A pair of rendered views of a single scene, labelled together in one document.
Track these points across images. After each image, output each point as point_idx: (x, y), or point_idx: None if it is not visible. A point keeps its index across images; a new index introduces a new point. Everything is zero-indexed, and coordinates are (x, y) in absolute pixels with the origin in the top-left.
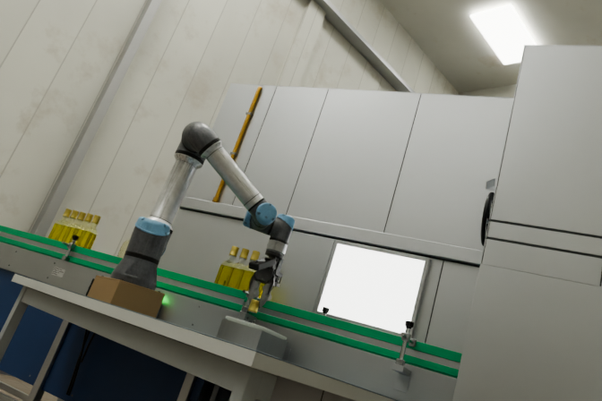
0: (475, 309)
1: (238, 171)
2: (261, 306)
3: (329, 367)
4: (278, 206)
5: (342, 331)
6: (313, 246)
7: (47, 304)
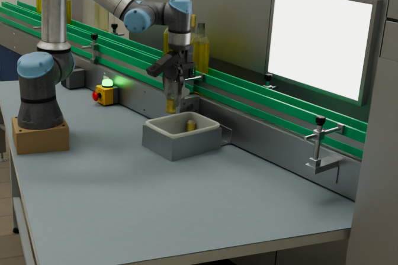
0: (372, 116)
1: None
2: (176, 106)
3: (266, 150)
4: None
5: (275, 111)
6: None
7: None
